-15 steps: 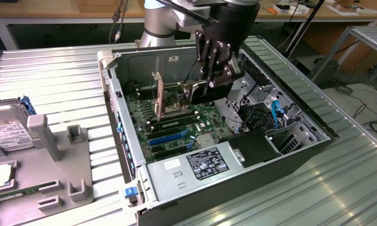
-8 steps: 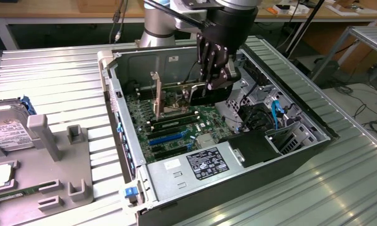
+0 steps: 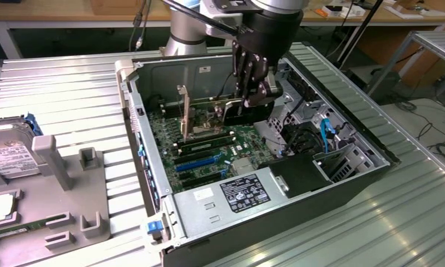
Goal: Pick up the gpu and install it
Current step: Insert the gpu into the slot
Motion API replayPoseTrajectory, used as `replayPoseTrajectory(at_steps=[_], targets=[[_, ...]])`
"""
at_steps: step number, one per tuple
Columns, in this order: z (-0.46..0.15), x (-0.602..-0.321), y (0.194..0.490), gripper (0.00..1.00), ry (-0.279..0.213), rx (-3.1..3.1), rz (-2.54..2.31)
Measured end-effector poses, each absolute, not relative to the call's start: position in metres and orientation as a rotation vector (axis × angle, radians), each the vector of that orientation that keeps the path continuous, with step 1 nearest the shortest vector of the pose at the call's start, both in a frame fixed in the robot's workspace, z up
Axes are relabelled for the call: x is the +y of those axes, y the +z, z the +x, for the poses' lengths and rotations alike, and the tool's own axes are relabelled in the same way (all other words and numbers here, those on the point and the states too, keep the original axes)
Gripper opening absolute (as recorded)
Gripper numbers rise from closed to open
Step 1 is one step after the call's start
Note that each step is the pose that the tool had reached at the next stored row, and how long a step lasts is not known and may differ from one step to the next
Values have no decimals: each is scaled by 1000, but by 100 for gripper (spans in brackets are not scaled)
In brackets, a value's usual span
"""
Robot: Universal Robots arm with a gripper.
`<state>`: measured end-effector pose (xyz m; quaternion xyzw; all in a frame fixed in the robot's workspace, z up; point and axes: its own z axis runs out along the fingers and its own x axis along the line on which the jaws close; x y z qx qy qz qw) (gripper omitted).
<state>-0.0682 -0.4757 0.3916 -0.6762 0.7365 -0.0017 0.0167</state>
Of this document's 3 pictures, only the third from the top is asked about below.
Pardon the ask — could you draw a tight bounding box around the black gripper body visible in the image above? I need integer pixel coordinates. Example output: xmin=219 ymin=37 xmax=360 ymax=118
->
xmin=231 ymin=10 xmax=306 ymax=61

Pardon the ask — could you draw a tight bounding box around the Nvidia graphics card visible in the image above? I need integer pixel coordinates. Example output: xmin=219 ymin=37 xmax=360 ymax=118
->
xmin=176 ymin=85 xmax=278 ymax=142

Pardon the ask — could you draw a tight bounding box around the silver perforated drive cage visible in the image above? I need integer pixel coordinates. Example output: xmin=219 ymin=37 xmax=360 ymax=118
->
xmin=254 ymin=76 xmax=303 ymax=146

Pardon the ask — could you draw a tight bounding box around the green Dell motherboard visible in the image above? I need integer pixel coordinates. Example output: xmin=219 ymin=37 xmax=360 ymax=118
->
xmin=148 ymin=98 xmax=279 ymax=194

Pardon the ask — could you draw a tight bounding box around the CPU socket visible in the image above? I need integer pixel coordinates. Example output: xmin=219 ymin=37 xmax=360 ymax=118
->
xmin=187 ymin=123 xmax=224 ymax=139

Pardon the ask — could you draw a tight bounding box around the small white box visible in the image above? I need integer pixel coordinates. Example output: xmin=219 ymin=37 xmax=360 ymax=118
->
xmin=342 ymin=7 xmax=367 ymax=17

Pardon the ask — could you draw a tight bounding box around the black tripod pole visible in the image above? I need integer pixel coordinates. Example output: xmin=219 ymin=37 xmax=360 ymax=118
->
xmin=336 ymin=0 xmax=386 ymax=65

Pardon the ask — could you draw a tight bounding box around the green RAM stick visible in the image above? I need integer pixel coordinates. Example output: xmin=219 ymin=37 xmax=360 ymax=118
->
xmin=176 ymin=136 xmax=235 ymax=156
xmin=0 ymin=218 xmax=51 ymax=240

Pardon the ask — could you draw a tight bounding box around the silver finned chipset heatsink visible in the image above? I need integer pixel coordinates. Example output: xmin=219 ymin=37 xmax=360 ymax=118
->
xmin=232 ymin=159 xmax=256 ymax=171

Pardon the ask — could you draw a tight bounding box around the long black expansion slot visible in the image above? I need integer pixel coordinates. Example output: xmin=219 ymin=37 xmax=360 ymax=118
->
xmin=183 ymin=177 xmax=226 ymax=190
xmin=174 ymin=152 xmax=222 ymax=165
xmin=180 ymin=171 xmax=224 ymax=184

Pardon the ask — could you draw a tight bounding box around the black equipment box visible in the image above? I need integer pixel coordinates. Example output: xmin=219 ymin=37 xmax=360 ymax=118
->
xmin=347 ymin=66 xmax=403 ymax=104

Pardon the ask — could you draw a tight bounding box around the black plastic shroud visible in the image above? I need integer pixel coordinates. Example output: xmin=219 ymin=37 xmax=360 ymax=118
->
xmin=259 ymin=154 xmax=336 ymax=199

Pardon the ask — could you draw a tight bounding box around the silver disk bay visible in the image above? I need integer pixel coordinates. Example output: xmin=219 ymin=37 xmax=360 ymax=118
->
xmin=314 ymin=145 xmax=391 ymax=186

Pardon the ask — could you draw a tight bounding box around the flat white box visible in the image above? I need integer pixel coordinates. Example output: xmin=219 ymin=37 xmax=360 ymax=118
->
xmin=384 ymin=2 xmax=424 ymax=19

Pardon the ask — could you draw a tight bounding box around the silver power supply unit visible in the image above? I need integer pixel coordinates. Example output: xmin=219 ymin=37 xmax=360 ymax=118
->
xmin=172 ymin=166 xmax=291 ymax=240

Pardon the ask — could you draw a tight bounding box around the wooden desk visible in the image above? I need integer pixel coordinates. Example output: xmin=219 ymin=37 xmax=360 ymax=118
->
xmin=0 ymin=0 xmax=445 ymax=28

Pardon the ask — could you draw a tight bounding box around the open black PC case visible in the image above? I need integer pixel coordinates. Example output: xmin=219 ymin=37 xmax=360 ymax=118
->
xmin=116 ymin=48 xmax=402 ymax=267

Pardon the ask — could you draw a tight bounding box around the hard disk with blue rails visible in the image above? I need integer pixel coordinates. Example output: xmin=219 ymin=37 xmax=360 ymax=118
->
xmin=0 ymin=112 xmax=46 ymax=179

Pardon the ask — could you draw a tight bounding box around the grey parts rack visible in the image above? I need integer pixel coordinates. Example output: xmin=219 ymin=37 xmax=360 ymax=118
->
xmin=0 ymin=135 xmax=112 ymax=267

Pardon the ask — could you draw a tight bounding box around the black curved wire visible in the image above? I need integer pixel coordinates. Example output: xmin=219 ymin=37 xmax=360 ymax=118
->
xmin=214 ymin=71 xmax=239 ymax=101

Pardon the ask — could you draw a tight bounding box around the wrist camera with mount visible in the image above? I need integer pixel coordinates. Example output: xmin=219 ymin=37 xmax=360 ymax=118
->
xmin=202 ymin=0 xmax=266 ymax=37

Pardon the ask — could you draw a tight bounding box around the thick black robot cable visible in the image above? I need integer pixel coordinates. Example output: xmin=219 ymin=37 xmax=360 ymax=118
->
xmin=162 ymin=0 xmax=243 ymax=36

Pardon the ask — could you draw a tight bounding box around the black power cable bundle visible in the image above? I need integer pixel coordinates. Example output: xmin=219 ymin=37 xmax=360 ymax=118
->
xmin=283 ymin=123 xmax=327 ymax=158

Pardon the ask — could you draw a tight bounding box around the blue SATA wire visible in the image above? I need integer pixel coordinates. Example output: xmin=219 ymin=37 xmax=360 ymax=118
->
xmin=320 ymin=118 xmax=338 ymax=154

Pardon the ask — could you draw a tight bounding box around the thin grey hanging cable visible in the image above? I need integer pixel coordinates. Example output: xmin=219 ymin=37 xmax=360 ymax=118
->
xmin=128 ymin=0 xmax=152 ymax=53

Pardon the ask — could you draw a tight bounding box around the metal frame table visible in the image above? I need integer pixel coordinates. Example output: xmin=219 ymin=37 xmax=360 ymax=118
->
xmin=367 ymin=30 xmax=445 ymax=98

